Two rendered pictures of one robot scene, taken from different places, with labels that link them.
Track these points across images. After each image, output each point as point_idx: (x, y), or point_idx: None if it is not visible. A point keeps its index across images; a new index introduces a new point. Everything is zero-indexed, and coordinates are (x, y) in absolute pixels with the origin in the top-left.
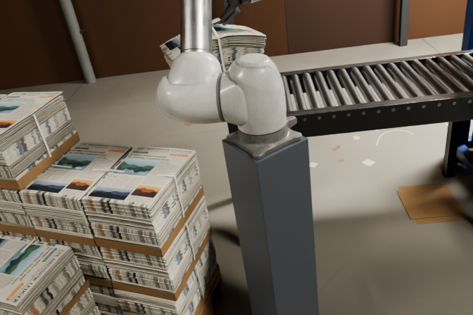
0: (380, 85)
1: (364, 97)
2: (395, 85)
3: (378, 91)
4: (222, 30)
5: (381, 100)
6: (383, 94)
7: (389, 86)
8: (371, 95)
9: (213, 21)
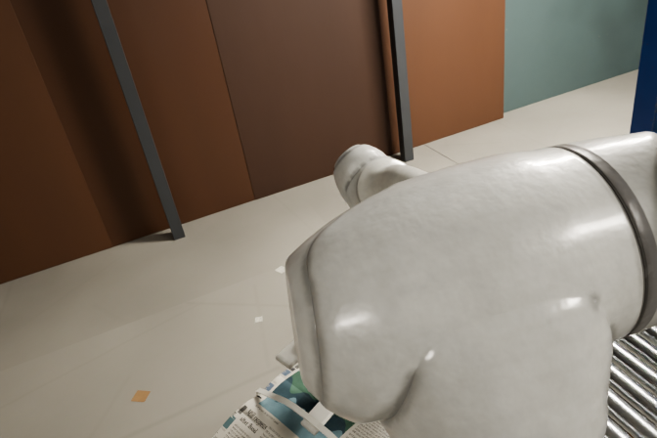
0: (619, 372)
1: (612, 415)
2: (647, 367)
3: (628, 391)
4: (351, 422)
5: (653, 419)
6: (654, 406)
7: (634, 370)
8: (635, 415)
9: (329, 413)
